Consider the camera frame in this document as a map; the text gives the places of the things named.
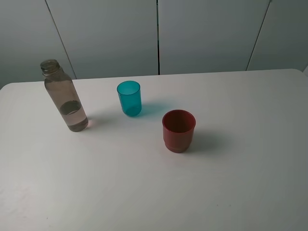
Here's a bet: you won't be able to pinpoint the clear brown plastic bottle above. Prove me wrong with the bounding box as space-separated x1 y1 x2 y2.
40 59 89 132

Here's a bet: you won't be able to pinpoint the red plastic cup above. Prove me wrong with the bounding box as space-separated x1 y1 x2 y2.
162 109 196 153

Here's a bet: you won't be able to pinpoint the teal translucent plastic cup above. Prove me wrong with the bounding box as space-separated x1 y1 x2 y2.
116 80 142 117

